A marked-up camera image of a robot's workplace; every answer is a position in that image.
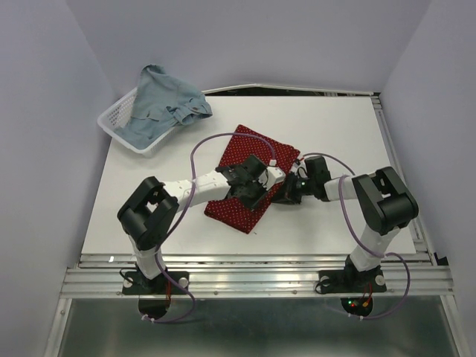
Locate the red polka dot skirt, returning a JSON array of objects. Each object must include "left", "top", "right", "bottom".
[{"left": 205, "top": 124, "right": 300, "bottom": 234}]

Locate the white plastic basket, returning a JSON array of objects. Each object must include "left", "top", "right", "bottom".
[{"left": 97, "top": 88, "right": 183, "bottom": 158}]

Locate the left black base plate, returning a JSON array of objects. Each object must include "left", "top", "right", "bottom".
[{"left": 120, "top": 270, "right": 188, "bottom": 295}]

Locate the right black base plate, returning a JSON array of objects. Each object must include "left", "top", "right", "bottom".
[{"left": 315, "top": 270, "right": 387, "bottom": 295}]

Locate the aluminium frame rail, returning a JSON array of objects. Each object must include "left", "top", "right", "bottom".
[{"left": 47, "top": 94, "right": 469, "bottom": 356}]

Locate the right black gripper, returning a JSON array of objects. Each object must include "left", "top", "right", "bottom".
[{"left": 269, "top": 171, "right": 315, "bottom": 204}]

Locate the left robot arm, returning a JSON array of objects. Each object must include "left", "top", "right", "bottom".
[{"left": 118, "top": 155, "right": 286, "bottom": 293}]

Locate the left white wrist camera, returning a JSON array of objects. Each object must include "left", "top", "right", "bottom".
[{"left": 257, "top": 159, "right": 287, "bottom": 191}]

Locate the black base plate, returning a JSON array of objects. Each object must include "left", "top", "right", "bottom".
[
  {"left": 120, "top": 270, "right": 188, "bottom": 295},
  {"left": 315, "top": 270, "right": 387, "bottom": 295}
]

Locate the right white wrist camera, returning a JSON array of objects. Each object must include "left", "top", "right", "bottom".
[{"left": 291, "top": 159, "right": 307, "bottom": 177}]

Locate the light blue denim skirt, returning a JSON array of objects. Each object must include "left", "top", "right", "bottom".
[{"left": 115, "top": 64, "right": 213, "bottom": 149}]

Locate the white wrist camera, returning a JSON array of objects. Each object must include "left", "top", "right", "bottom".
[
  {"left": 291, "top": 159, "right": 307, "bottom": 177},
  {"left": 257, "top": 159, "right": 287, "bottom": 191}
]

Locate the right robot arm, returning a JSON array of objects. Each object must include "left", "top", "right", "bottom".
[{"left": 271, "top": 154, "right": 419, "bottom": 295}]

